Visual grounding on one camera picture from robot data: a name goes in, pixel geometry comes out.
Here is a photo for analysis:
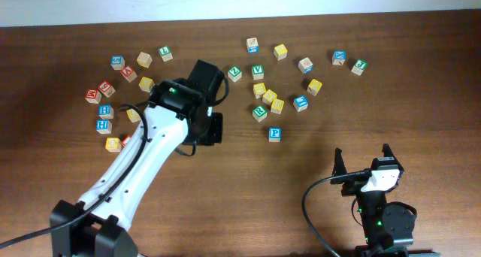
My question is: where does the green R block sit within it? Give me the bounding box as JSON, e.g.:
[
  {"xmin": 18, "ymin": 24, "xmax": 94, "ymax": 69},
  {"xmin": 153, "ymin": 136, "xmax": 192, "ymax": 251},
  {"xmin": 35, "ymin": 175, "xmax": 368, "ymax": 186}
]
[{"xmin": 253, "ymin": 105, "xmax": 268, "ymax": 122}]

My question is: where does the blue P block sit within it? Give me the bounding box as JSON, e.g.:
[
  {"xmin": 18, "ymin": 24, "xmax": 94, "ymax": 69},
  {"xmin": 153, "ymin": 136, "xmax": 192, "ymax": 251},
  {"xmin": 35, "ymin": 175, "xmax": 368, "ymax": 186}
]
[{"xmin": 268, "ymin": 127, "xmax": 282, "ymax": 142}]

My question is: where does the green V block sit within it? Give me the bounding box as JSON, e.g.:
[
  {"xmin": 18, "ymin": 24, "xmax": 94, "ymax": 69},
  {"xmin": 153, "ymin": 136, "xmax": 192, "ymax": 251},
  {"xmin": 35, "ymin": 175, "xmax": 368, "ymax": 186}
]
[{"xmin": 252, "ymin": 65, "xmax": 265, "ymax": 80}]

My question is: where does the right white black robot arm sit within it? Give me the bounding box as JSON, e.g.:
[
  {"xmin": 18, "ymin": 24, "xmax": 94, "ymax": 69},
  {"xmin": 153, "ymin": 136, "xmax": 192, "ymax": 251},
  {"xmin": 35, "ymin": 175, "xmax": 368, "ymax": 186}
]
[{"xmin": 332, "ymin": 144, "xmax": 417, "ymax": 256}]

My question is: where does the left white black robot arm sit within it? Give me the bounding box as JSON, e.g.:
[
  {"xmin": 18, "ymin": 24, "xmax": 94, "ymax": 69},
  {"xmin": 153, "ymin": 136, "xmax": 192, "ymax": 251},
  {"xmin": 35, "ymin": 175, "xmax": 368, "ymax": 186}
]
[{"xmin": 50, "ymin": 60, "xmax": 228, "ymax": 256}]

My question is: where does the green Z block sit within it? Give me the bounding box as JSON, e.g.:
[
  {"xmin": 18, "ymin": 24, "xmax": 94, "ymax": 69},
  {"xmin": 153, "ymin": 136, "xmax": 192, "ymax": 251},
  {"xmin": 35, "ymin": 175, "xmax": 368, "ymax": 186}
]
[{"xmin": 228, "ymin": 66, "xmax": 242, "ymax": 82}]

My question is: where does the yellow cluster block upper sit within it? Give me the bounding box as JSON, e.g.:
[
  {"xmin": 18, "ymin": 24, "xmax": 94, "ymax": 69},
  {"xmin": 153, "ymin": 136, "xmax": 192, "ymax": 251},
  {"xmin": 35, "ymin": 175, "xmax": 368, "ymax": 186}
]
[{"xmin": 253, "ymin": 83, "xmax": 266, "ymax": 98}]

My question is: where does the yellow cluster block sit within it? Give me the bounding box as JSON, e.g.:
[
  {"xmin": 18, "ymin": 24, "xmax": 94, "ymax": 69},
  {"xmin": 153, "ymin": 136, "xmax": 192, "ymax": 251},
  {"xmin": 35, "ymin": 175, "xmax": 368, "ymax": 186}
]
[
  {"xmin": 253, "ymin": 83, "xmax": 266, "ymax": 98},
  {"xmin": 262, "ymin": 89, "xmax": 277, "ymax": 106},
  {"xmin": 271, "ymin": 98, "xmax": 285, "ymax": 114}
]

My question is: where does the yellow cluster block middle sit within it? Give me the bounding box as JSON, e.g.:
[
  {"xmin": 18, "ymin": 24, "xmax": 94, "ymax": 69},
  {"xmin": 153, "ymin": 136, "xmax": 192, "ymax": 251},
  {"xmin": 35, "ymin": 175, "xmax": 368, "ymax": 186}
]
[{"xmin": 262, "ymin": 89, "xmax": 277, "ymax": 106}]

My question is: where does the yellow cluster block lower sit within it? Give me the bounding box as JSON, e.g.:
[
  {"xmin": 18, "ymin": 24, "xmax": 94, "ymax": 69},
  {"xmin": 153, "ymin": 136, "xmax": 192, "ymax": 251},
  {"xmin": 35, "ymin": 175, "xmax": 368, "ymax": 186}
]
[{"xmin": 271, "ymin": 98, "xmax": 285, "ymax": 114}]

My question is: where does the blue E block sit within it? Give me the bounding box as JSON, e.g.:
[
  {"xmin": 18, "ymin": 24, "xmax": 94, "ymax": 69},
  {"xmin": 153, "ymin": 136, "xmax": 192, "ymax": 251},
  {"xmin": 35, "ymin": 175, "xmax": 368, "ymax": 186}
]
[{"xmin": 293, "ymin": 95, "xmax": 309, "ymax": 112}]

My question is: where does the yellow O block middle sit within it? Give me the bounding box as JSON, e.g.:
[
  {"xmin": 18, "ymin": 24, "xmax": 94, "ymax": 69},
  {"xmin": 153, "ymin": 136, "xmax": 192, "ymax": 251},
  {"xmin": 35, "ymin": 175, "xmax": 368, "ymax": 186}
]
[{"xmin": 126, "ymin": 108, "xmax": 141, "ymax": 122}]

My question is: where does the yellow o block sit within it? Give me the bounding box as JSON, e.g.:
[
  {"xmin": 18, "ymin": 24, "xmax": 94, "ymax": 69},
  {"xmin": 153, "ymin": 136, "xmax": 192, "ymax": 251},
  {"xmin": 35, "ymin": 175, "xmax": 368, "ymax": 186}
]
[
  {"xmin": 126, "ymin": 108, "xmax": 141, "ymax": 122},
  {"xmin": 105, "ymin": 138, "xmax": 123, "ymax": 153}
]

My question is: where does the upper left yellow block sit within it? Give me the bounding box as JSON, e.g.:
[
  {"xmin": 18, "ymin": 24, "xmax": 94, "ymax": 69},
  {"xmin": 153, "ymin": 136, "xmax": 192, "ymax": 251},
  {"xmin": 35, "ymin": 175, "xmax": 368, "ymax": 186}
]
[{"xmin": 138, "ymin": 77, "xmax": 155, "ymax": 92}]

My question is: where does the red I block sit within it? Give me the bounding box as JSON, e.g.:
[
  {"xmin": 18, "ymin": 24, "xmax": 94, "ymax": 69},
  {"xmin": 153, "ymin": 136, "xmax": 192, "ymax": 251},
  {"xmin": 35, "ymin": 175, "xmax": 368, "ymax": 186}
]
[{"xmin": 121, "ymin": 135, "xmax": 132, "ymax": 147}]

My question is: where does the right yellow block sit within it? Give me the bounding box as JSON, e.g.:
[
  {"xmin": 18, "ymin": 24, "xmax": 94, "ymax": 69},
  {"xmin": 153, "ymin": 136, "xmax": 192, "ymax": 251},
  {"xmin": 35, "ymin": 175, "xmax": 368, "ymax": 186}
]
[{"xmin": 307, "ymin": 79, "xmax": 322, "ymax": 95}]

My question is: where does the green J block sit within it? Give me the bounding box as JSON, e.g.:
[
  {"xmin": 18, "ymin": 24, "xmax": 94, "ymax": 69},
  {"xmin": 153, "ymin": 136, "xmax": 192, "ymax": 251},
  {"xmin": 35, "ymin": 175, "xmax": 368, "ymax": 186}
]
[{"xmin": 351, "ymin": 59, "xmax": 368, "ymax": 76}]

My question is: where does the green L block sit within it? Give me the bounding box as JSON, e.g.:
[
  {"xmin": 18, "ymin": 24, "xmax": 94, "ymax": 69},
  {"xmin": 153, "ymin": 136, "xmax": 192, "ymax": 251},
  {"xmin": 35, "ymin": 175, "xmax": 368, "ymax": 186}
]
[{"xmin": 159, "ymin": 46, "xmax": 173, "ymax": 62}]

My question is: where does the wooden block blue side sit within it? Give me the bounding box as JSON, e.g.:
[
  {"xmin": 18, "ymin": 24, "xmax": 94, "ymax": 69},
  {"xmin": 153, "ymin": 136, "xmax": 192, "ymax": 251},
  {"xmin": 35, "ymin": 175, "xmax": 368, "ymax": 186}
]
[{"xmin": 247, "ymin": 38, "xmax": 259, "ymax": 53}]

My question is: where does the yellow O block lower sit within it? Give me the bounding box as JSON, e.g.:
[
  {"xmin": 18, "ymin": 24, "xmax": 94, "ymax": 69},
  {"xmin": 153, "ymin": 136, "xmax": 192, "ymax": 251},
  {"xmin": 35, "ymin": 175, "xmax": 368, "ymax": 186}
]
[{"xmin": 105, "ymin": 138, "xmax": 123, "ymax": 153}]

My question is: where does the plain wooden yellow block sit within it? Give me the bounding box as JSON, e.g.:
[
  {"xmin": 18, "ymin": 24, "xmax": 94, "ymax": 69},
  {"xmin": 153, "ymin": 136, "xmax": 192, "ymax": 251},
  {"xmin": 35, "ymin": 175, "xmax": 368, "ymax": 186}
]
[{"xmin": 137, "ymin": 52, "xmax": 153, "ymax": 68}]

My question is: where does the upper red A block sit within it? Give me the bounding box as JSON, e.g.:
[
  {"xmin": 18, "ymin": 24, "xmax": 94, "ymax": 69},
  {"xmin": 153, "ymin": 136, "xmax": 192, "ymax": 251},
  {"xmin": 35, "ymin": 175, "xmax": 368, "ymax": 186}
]
[{"xmin": 120, "ymin": 65, "xmax": 137, "ymax": 83}]

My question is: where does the blue X block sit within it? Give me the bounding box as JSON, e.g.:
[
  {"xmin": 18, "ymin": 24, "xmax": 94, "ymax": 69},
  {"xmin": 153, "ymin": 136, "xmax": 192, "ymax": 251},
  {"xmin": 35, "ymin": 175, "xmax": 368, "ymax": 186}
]
[{"xmin": 332, "ymin": 50, "xmax": 346, "ymax": 65}]

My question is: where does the lower blue H block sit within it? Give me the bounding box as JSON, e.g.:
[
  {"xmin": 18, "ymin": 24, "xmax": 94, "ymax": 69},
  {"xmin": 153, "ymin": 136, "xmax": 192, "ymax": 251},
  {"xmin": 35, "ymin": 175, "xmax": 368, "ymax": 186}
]
[{"xmin": 95, "ymin": 119, "xmax": 113, "ymax": 134}]

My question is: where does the blue h block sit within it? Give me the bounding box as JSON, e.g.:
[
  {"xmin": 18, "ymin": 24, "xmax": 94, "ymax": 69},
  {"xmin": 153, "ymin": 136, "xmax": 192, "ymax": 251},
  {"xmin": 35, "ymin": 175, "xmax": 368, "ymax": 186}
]
[
  {"xmin": 95, "ymin": 119, "xmax": 113, "ymax": 134},
  {"xmin": 98, "ymin": 104, "xmax": 114, "ymax": 119}
]

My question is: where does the wooden block blue edge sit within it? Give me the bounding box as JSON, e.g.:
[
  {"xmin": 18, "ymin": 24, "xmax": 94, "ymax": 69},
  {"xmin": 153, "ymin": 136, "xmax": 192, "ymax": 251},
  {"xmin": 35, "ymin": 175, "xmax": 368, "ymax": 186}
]
[{"xmin": 298, "ymin": 57, "xmax": 313, "ymax": 74}]

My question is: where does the top yellow block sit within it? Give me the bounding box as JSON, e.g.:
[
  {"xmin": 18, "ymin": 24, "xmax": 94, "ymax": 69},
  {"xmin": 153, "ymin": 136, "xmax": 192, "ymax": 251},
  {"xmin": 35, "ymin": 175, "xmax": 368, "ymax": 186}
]
[{"xmin": 274, "ymin": 44, "xmax": 288, "ymax": 60}]

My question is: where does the upper blue H block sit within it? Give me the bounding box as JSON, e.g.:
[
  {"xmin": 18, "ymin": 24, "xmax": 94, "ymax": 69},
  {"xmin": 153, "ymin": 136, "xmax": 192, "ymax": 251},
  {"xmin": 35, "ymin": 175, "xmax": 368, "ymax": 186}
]
[{"xmin": 98, "ymin": 104, "xmax": 114, "ymax": 119}]

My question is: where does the red 9 block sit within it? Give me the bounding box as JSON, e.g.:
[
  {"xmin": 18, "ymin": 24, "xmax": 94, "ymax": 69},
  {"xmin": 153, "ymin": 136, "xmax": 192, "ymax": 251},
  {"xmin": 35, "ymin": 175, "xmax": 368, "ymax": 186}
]
[{"xmin": 98, "ymin": 80, "xmax": 115, "ymax": 98}]

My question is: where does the blue 5 block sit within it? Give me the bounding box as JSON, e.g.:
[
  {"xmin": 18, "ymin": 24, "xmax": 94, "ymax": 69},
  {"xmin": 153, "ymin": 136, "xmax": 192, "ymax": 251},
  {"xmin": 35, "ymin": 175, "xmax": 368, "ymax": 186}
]
[{"xmin": 110, "ymin": 56, "xmax": 126, "ymax": 71}]

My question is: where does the red M block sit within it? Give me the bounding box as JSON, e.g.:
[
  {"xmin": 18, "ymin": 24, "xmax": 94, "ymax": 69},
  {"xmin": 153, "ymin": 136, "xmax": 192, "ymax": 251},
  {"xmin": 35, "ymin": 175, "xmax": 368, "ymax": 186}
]
[{"xmin": 85, "ymin": 89, "xmax": 101, "ymax": 104}]

